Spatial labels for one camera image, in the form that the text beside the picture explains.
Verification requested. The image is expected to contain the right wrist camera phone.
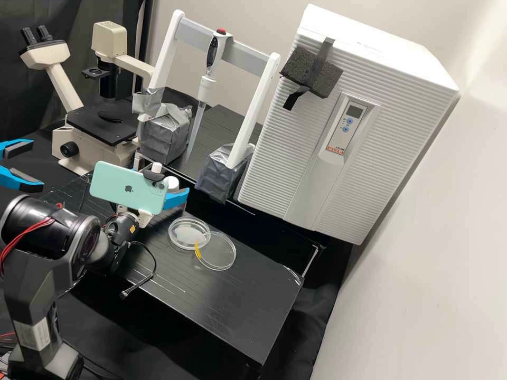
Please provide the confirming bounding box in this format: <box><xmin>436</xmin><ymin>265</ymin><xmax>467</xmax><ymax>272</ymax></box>
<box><xmin>89</xmin><ymin>161</ymin><xmax>170</xmax><ymax>216</ymax></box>

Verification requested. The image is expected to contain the white incubator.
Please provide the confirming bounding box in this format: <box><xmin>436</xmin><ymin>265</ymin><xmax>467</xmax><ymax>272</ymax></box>
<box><xmin>233</xmin><ymin>3</ymin><xmax>462</xmax><ymax>247</ymax></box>

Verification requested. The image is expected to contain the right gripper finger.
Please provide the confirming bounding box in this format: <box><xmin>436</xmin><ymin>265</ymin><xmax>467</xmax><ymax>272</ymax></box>
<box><xmin>163</xmin><ymin>188</ymin><xmax>191</xmax><ymax>210</ymax></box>

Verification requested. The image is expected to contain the incubator door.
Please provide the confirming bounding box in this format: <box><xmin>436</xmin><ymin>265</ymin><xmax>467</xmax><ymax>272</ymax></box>
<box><xmin>236</xmin><ymin>27</ymin><xmax>461</xmax><ymax>246</ymax></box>

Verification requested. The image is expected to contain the petri dish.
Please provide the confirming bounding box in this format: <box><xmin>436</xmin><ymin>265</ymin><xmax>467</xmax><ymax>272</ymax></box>
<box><xmin>167</xmin><ymin>216</ymin><xmax>211</xmax><ymax>251</ymax></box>

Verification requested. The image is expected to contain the pipette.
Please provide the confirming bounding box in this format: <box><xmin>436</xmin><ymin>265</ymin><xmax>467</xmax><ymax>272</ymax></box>
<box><xmin>185</xmin><ymin>28</ymin><xmax>234</xmax><ymax>165</ymax></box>

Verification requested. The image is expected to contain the cream microscope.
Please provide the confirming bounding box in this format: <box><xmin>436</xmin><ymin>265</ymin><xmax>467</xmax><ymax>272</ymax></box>
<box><xmin>20</xmin><ymin>22</ymin><xmax>157</xmax><ymax>177</ymax></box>

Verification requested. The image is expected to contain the black cable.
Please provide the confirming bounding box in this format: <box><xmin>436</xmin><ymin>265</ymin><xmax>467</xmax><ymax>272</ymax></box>
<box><xmin>119</xmin><ymin>240</ymin><xmax>156</xmax><ymax>298</ymax></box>

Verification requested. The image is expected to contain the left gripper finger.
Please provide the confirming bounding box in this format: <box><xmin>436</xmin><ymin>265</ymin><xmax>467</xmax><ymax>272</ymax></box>
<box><xmin>0</xmin><ymin>138</ymin><xmax>35</xmax><ymax>159</ymax></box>
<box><xmin>0</xmin><ymin>165</ymin><xmax>45</xmax><ymax>195</ymax></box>

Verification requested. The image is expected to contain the petri dish lid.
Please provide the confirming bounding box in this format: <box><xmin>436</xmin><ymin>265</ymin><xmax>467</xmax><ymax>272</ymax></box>
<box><xmin>194</xmin><ymin>231</ymin><xmax>238</xmax><ymax>271</ymax></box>

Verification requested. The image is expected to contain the grey taped block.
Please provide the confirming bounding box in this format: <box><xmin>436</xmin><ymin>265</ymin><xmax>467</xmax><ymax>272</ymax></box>
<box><xmin>133</xmin><ymin>89</ymin><xmax>194</xmax><ymax>165</ymax></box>
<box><xmin>196</xmin><ymin>143</ymin><xmax>257</xmax><ymax>205</ymax></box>

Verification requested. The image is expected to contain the white pipette stand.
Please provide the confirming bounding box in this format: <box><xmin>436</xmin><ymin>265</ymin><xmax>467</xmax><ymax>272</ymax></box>
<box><xmin>136</xmin><ymin>9</ymin><xmax>283</xmax><ymax>172</ymax></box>

